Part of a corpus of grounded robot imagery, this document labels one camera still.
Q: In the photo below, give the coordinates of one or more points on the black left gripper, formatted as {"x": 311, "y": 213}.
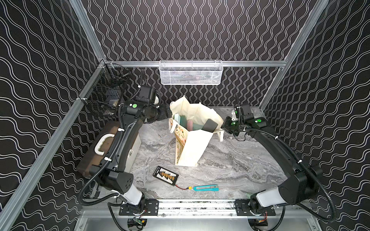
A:
{"x": 163, "y": 112}

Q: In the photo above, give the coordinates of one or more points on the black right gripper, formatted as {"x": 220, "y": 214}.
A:
{"x": 224, "y": 125}

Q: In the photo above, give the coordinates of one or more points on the black pencil case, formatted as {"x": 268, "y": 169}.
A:
{"x": 210, "y": 126}

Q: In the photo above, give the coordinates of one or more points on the pink pencil case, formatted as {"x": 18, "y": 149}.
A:
{"x": 190, "y": 125}

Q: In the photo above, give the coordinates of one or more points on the cream canvas tote bag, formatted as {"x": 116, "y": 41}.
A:
{"x": 190, "y": 145}

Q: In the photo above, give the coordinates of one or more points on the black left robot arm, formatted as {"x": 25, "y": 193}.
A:
{"x": 110, "y": 173}

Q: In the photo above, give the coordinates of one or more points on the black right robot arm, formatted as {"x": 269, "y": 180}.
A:
{"x": 303, "y": 181}

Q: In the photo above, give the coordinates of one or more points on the light green case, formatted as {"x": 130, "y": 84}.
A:
{"x": 177, "y": 118}

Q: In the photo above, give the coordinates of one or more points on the black battery pack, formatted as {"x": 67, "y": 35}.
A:
{"x": 165, "y": 175}

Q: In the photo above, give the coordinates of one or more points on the teal utility knife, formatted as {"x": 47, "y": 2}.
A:
{"x": 213, "y": 187}

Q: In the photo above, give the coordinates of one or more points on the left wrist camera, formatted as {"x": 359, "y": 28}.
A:
{"x": 148, "y": 95}

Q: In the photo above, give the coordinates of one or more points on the white wire mesh basket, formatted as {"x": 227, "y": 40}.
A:
{"x": 191, "y": 72}

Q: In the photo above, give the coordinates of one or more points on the black wire basket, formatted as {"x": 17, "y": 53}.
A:
{"x": 107, "y": 91}

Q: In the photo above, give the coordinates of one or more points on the brown storage box white handle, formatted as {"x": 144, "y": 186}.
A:
{"x": 101, "y": 146}

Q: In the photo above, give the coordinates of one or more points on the red battery wire yellow plug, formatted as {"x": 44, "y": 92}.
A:
{"x": 187, "y": 188}

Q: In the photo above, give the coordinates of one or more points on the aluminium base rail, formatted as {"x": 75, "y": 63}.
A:
{"x": 194, "y": 208}

